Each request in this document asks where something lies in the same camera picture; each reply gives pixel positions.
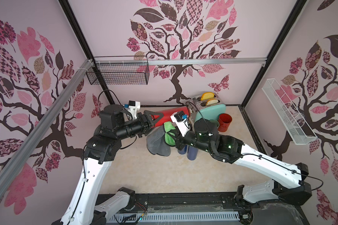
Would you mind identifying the aluminium rail back wall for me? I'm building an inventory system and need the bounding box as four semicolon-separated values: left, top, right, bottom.
95;58;267;66

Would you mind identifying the aluminium rail left wall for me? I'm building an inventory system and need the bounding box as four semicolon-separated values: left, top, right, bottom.
0;59;94;199

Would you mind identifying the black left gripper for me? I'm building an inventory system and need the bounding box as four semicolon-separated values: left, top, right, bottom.
114;110;162;140

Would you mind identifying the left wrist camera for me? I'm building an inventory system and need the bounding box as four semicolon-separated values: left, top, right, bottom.
124;100;140;120

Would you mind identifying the green cup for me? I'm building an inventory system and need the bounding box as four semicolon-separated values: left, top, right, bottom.
210;120;220;128

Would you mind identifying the red cup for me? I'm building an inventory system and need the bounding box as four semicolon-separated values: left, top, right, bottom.
218;113;232;132

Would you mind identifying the mint green toaster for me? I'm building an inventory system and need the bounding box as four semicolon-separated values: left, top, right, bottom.
189;94;226;122

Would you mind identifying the pale bread slice front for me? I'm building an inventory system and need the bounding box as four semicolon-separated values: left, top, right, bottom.
206;98;219;106

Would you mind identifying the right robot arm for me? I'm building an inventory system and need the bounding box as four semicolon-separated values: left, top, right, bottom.
167;119;312;206

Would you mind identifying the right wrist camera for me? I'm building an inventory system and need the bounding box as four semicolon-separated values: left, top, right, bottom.
171;111;191;136

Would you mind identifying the white wire basket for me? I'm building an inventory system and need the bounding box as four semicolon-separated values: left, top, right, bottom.
262;78;318;145

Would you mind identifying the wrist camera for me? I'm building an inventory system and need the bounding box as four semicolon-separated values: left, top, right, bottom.
124;100;140;120
171;111;191;136

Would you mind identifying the aluminium rail wall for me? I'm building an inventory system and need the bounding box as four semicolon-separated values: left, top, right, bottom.
95;58;267;66
0;59;94;199

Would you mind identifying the green and grey cloth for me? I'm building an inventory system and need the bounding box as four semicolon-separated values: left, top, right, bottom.
146;122;175;157

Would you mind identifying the yellow bread slice back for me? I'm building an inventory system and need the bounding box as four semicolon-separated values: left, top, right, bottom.
200;92;215;101

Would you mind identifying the white slotted cable duct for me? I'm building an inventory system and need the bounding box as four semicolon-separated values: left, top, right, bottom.
107;211;240;225

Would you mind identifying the dark blue thermos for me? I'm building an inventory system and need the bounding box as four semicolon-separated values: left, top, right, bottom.
187;146;199;161

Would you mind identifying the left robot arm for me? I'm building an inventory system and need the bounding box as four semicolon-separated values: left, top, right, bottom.
53;105;164;225

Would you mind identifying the black wire basket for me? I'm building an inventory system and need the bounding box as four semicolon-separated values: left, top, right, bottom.
86;54;150;85

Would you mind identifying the red thermos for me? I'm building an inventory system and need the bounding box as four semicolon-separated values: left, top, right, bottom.
154;106;191;127

